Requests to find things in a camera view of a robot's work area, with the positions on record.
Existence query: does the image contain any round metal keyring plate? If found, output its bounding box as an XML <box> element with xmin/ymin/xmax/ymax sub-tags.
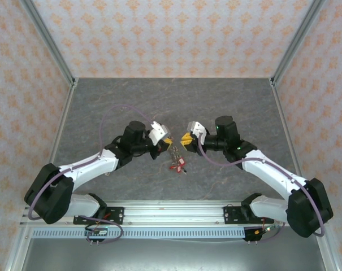
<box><xmin>168</xmin><ymin>145</ymin><xmax>185</xmax><ymax>170</ymax></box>

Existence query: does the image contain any aluminium table edge bar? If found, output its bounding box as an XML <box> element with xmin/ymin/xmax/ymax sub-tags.
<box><xmin>269</xmin><ymin>78</ymin><xmax>340</xmax><ymax>271</ymax></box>
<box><xmin>3</xmin><ymin>78</ymin><xmax>79</xmax><ymax>271</ymax></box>

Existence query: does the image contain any small green circuit board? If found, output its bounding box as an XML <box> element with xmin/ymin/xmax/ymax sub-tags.
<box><xmin>84</xmin><ymin>228</ymin><xmax>109</xmax><ymax>237</ymax></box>
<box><xmin>254</xmin><ymin>225</ymin><xmax>278</xmax><ymax>235</ymax></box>

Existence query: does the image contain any grey metal panel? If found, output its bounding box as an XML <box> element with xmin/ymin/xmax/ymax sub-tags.
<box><xmin>20</xmin><ymin>238</ymin><xmax>328</xmax><ymax>271</ymax></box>

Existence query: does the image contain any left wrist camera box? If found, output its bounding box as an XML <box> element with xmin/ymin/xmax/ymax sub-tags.
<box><xmin>148</xmin><ymin>120</ymin><xmax>171</xmax><ymax>147</ymax></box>

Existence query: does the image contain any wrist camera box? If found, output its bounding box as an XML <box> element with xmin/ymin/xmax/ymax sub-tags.
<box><xmin>187</xmin><ymin>120</ymin><xmax>208</xmax><ymax>139</ymax></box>
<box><xmin>148</xmin><ymin>120</ymin><xmax>171</xmax><ymax>147</ymax></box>

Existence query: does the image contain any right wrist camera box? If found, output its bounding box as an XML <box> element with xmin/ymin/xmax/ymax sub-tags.
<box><xmin>187</xmin><ymin>120</ymin><xmax>208</xmax><ymax>139</ymax></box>

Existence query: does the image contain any purple camera cable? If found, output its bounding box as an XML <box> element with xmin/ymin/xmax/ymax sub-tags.
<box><xmin>197</xmin><ymin>134</ymin><xmax>327</xmax><ymax>243</ymax></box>
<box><xmin>28</xmin><ymin>104</ymin><xmax>154</xmax><ymax>244</ymax></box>

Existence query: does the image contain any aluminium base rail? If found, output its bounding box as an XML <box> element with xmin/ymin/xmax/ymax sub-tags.
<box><xmin>19</xmin><ymin>199</ymin><xmax>329</xmax><ymax>227</ymax></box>

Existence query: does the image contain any white slotted cable duct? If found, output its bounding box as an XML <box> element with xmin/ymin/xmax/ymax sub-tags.
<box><xmin>31</xmin><ymin>228</ymin><xmax>246</xmax><ymax>239</ymax></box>

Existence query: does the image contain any aluminium frame post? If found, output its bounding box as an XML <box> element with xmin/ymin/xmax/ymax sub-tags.
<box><xmin>269</xmin><ymin>0</ymin><xmax>327</xmax><ymax>87</ymax></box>
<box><xmin>19</xmin><ymin>0</ymin><xmax>77</xmax><ymax>87</ymax></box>

